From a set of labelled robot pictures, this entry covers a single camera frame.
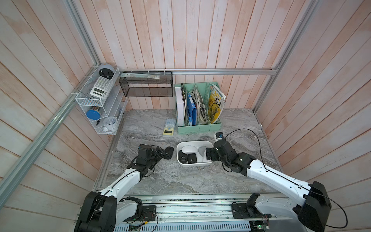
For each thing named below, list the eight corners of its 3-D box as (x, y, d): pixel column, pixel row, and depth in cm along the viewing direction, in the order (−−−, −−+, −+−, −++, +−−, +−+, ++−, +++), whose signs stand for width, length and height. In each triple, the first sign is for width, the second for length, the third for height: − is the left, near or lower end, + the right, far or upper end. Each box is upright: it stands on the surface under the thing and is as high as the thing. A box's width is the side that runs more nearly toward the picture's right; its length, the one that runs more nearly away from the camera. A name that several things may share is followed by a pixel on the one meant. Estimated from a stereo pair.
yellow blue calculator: (162, 134, 108) (162, 132, 106) (166, 120, 117) (166, 118, 116) (173, 135, 108) (172, 133, 106) (176, 121, 117) (175, 119, 115)
